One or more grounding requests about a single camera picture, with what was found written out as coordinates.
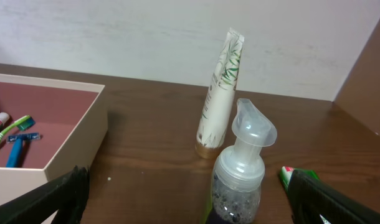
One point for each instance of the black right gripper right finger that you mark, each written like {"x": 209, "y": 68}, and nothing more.
{"x": 312, "y": 201}

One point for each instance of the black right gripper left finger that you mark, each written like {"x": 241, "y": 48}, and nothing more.
{"x": 65, "y": 196}

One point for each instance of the green soap bar pack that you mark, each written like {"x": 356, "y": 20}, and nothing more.
{"x": 286, "y": 172}

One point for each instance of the blue disposable razor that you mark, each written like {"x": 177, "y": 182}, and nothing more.
{"x": 18, "y": 141}

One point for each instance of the clear foam pump bottle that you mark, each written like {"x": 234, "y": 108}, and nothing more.
{"x": 239, "y": 170}

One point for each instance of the green white toothbrush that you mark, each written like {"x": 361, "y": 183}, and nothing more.
{"x": 22, "y": 124}

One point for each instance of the white leaf-print lotion tube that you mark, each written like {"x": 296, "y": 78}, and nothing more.
{"x": 217, "y": 107}

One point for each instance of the white square box pink inside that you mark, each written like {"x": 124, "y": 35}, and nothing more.
{"x": 71, "y": 118}

